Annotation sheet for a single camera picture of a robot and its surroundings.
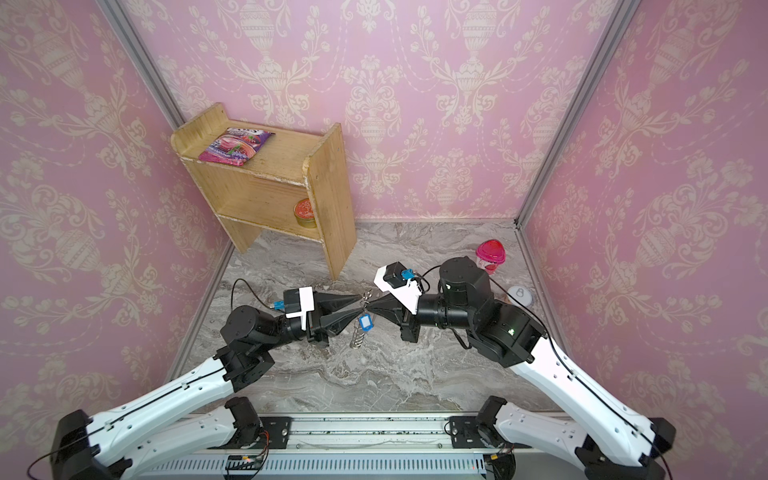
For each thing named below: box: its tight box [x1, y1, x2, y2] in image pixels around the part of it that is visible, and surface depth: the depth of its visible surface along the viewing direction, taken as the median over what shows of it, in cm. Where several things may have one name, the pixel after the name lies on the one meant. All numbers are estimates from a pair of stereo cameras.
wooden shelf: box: [171, 102, 357, 279], surface depth 85 cm
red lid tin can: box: [293, 198, 317, 228], surface depth 92 cm
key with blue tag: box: [358, 311, 375, 332], surface depth 59 cm
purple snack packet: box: [198, 127, 276, 166], surface depth 77 cm
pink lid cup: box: [476, 238, 506, 275], surface depth 102 cm
